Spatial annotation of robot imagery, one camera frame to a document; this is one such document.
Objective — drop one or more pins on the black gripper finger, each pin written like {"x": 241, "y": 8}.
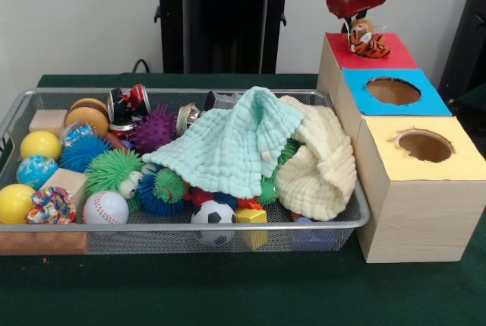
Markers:
{"x": 349, "y": 24}

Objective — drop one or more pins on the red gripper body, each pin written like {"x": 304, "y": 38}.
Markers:
{"x": 357, "y": 3}

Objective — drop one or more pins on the orange striped plush tiger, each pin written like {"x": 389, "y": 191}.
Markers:
{"x": 370, "y": 48}

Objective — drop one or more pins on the cream waffle cloth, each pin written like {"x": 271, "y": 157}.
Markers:
{"x": 315, "y": 189}

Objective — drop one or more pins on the mint green waffle cloth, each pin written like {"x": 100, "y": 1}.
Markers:
{"x": 220, "y": 151}

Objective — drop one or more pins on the wooden box with three holes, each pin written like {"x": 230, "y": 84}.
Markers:
{"x": 417, "y": 219}

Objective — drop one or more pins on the black chair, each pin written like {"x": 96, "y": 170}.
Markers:
{"x": 467, "y": 56}

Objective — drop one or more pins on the black and white soccer ball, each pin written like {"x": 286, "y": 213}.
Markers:
{"x": 212, "y": 214}

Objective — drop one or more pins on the toy hamburger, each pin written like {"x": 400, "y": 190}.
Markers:
{"x": 87, "y": 117}

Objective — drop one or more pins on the green spiky toy with eyes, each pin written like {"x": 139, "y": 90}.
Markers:
{"x": 110, "y": 170}

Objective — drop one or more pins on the dark green table cloth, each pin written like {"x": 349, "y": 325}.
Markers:
{"x": 228, "y": 292}

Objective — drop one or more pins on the blue spiky ball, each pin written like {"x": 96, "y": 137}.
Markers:
{"x": 83, "y": 153}

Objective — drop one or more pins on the white baseball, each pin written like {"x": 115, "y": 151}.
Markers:
{"x": 105, "y": 210}

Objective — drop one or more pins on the yellow ball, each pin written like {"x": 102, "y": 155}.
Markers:
{"x": 40, "y": 145}
{"x": 15, "y": 202}

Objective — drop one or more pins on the blue globe ball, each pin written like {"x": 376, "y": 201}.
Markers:
{"x": 36, "y": 172}

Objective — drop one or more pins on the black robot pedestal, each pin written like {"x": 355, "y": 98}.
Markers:
{"x": 228, "y": 18}

